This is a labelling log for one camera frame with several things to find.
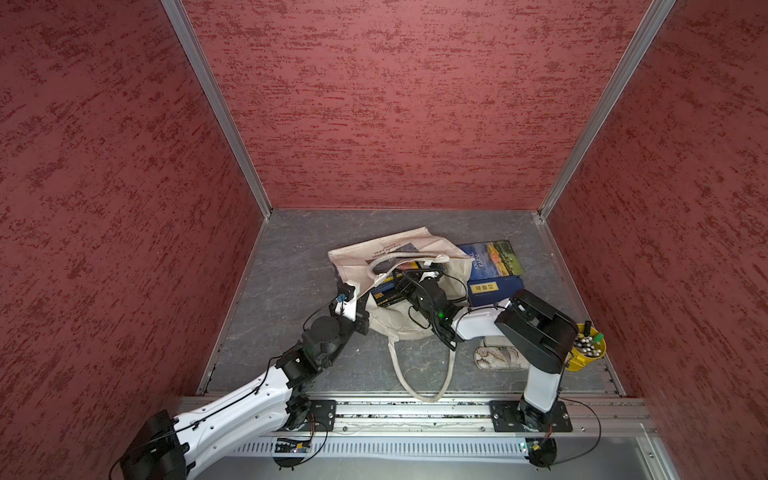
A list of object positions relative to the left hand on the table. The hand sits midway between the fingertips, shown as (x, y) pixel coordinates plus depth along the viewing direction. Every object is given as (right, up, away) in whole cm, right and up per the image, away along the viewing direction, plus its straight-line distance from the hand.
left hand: (367, 296), depth 77 cm
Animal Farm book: (+43, +8, +27) cm, 51 cm away
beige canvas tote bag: (+16, -19, +7) cm, 26 cm away
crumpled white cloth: (+35, -15, 0) cm, 38 cm away
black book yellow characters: (+5, -2, +13) cm, 14 cm away
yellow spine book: (+7, +4, +12) cm, 14 cm away
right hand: (+7, +3, +14) cm, 16 cm away
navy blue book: (+37, -2, +19) cm, 41 cm away
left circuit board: (-18, -36, -4) cm, 41 cm away
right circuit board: (+43, -37, -6) cm, 57 cm away
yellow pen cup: (+54, -10, -7) cm, 56 cm away
